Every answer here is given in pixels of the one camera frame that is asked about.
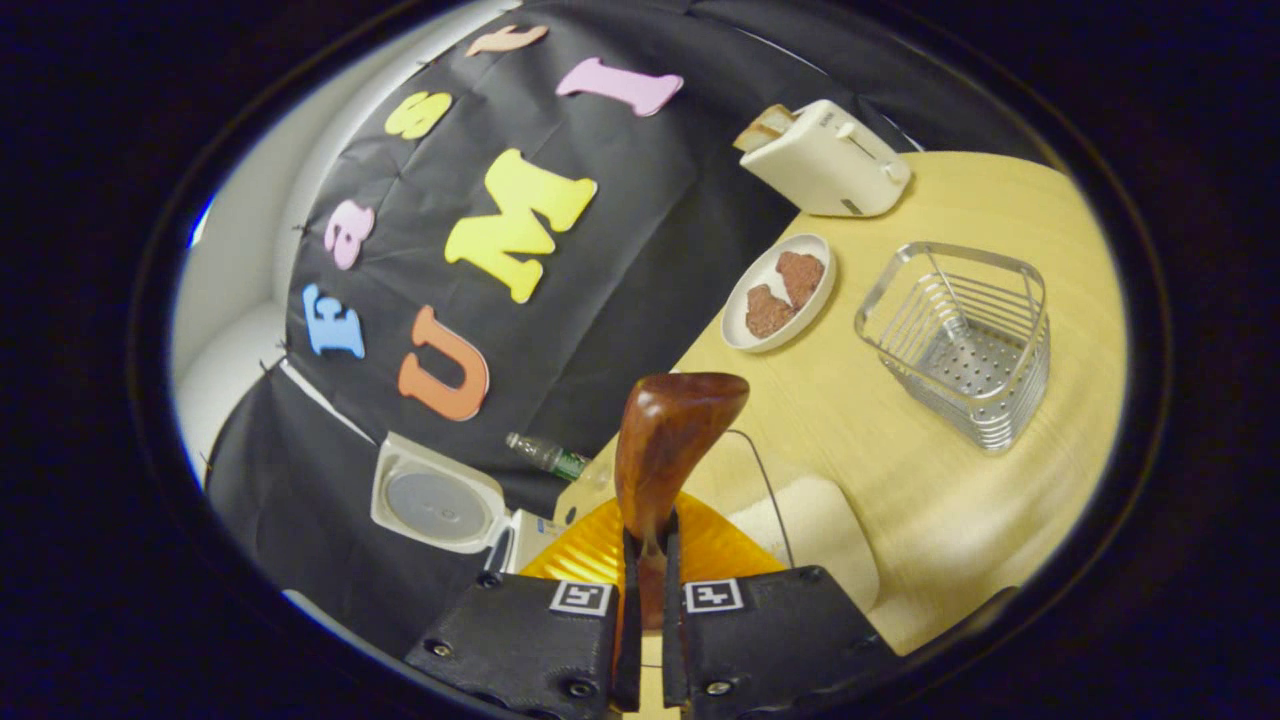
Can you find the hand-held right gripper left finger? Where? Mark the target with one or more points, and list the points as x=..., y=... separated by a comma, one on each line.
x=626, y=660

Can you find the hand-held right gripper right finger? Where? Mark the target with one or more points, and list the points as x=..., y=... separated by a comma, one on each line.
x=672, y=650

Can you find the brown wooden spoon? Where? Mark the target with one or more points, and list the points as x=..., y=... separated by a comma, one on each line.
x=670, y=430

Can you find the white rice cooker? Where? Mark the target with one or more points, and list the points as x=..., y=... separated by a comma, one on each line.
x=440, y=505

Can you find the clear water bottle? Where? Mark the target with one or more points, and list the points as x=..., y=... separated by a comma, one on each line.
x=545, y=455

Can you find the brown meat piece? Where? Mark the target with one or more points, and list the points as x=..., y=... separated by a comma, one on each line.
x=768, y=312
x=802, y=277

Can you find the white round plate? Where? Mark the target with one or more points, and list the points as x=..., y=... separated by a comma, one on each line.
x=765, y=268

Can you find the white toaster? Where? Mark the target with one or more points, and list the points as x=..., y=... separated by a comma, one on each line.
x=830, y=165

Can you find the toast slice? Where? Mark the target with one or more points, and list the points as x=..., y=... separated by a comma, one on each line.
x=755, y=137
x=775, y=118

